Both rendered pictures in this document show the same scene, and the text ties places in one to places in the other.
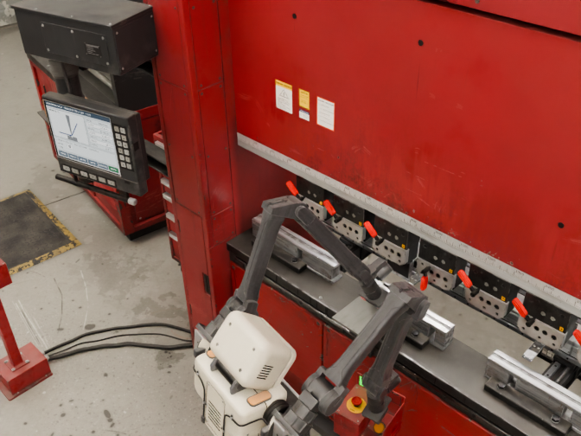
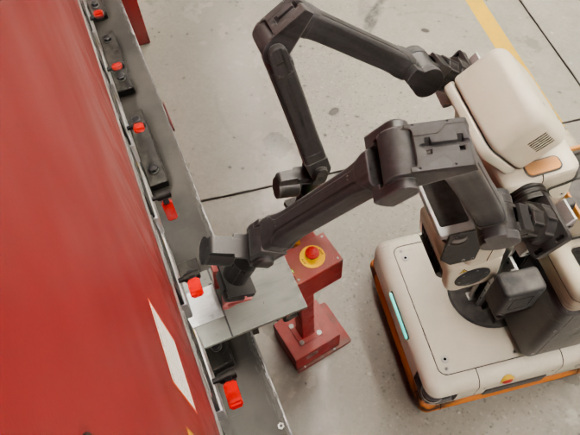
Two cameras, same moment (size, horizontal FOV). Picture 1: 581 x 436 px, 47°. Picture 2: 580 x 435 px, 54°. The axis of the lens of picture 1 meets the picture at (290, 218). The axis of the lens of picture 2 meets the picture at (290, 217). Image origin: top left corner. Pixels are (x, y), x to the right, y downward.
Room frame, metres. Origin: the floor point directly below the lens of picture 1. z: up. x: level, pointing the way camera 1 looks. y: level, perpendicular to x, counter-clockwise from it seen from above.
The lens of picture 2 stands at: (2.27, 0.06, 2.19)
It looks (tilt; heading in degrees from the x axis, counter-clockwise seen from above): 58 degrees down; 206
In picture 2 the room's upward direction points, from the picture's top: 5 degrees counter-clockwise
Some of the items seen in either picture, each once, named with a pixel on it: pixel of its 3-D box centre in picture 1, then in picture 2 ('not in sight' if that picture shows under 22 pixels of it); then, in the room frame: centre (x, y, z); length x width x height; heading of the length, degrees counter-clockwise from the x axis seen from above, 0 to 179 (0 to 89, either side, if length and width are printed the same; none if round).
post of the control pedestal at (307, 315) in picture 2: not in sight; (303, 301); (1.56, -0.27, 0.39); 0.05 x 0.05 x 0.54; 54
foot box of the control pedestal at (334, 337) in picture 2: not in sight; (312, 330); (1.53, -0.25, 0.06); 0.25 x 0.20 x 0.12; 144
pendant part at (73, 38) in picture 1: (101, 106); not in sight; (2.53, 0.78, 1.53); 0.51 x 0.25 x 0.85; 61
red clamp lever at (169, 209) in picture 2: (425, 278); (165, 206); (1.79, -0.47, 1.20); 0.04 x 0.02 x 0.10; 135
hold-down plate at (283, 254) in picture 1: (278, 253); not in sight; (2.33, 0.06, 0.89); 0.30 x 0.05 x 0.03; 45
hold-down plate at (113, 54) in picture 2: not in sight; (116, 62); (1.19, -1.08, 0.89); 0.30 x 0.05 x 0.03; 45
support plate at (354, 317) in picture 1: (373, 311); (239, 294); (1.84, -0.30, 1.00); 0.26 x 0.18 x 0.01; 135
